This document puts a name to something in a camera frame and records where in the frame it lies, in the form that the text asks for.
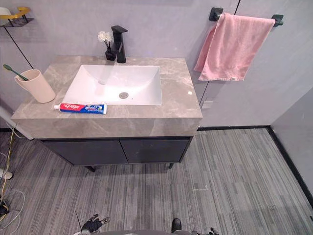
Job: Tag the black faucet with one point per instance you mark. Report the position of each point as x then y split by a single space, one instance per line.
121 46

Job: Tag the diffuser reeds with white flower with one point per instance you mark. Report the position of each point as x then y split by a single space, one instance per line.
102 36

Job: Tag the dark vanity cabinet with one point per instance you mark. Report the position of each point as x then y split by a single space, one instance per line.
110 166

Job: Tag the white table leg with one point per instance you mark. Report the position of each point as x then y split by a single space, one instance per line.
14 122
6 175

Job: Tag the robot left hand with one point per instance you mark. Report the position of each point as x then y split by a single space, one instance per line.
93 224

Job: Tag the metal sink drain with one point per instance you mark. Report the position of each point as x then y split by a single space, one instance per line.
124 95

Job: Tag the grey robot torso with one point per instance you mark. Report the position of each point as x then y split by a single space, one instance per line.
141 232

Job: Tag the red blue toothpaste tube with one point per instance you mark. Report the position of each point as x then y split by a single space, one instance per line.
80 108

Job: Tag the black power strip pile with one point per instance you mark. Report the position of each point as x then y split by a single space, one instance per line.
3 210

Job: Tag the black towel bar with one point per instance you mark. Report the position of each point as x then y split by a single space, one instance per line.
216 13

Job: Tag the black diffuser bottle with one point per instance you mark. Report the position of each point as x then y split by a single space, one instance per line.
110 55

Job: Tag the yellow curved holder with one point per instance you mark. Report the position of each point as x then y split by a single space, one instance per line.
23 11

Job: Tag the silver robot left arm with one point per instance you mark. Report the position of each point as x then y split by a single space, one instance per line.
83 233

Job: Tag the white bowl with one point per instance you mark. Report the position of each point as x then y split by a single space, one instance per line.
3 12

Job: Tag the white rectangular sink basin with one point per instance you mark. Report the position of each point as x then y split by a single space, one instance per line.
110 80

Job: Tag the pink towel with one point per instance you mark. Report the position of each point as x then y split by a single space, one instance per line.
232 49

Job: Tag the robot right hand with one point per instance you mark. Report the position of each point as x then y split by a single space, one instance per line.
207 233

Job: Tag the green toothbrush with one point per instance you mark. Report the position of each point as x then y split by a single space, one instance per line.
12 71

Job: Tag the dark cabinet door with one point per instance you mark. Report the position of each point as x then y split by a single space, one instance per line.
85 151
154 150

